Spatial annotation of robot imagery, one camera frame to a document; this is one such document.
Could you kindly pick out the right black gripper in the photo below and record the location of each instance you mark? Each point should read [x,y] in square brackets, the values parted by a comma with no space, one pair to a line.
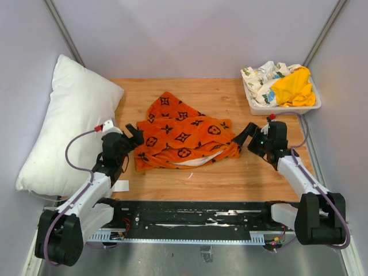
[250,130]

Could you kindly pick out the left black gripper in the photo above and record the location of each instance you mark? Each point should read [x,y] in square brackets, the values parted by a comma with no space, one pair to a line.
[137,137]

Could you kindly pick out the orange monogram pillowcase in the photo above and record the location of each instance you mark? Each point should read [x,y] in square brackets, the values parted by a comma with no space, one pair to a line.
[176,136]

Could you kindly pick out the white pillow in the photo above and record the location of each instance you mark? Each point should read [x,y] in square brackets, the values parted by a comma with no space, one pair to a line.
[80,100]

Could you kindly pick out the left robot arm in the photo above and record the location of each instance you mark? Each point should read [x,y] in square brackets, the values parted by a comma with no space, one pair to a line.
[63,232]

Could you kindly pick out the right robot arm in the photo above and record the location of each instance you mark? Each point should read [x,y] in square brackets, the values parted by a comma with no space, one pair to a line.
[320,217]

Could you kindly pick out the white plastic bin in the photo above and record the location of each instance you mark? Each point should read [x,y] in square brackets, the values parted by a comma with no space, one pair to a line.
[255,110]

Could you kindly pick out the white patterned cloth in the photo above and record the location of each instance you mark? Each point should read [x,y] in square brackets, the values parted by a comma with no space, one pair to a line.
[259,81]

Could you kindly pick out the yellow cloth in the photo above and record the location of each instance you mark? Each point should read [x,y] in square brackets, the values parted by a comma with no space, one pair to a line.
[294,90]

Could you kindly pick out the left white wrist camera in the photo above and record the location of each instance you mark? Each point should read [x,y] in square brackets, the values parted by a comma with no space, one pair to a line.
[109,126]

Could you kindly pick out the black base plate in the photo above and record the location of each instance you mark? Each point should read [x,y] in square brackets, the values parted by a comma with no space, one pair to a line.
[188,219]

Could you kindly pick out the white slotted cable duct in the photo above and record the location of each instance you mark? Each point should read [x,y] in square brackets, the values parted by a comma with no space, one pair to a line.
[254,239]

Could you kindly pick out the right aluminium frame post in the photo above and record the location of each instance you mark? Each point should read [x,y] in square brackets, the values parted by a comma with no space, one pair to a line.
[333,17]

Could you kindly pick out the aluminium frame post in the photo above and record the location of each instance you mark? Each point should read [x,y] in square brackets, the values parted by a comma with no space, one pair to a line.
[333,17]
[53,11]

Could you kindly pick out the left aluminium frame post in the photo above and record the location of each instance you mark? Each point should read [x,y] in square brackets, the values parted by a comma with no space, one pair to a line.
[53,11]

